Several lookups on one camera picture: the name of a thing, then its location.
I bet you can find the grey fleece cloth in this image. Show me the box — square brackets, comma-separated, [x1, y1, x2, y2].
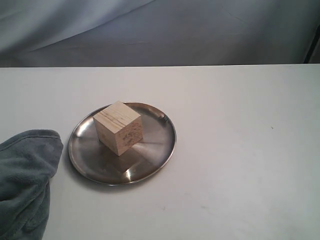
[0, 129, 64, 240]

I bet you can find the wooden cube block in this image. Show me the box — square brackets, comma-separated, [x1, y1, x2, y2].
[93, 101, 143, 156]

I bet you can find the grey backdrop cloth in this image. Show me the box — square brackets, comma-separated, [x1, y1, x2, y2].
[0, 0, 320, 67]

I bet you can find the round stainless steel plate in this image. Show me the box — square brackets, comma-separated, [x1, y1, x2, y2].
[67, 102, 177, 186]

